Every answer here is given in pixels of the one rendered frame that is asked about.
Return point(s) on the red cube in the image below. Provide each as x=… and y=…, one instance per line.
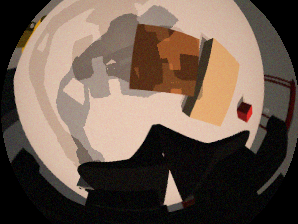
x=244, y=111

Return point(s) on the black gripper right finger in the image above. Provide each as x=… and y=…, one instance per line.
x=191, y=161

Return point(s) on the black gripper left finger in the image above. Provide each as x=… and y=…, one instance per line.
x=147, y=169

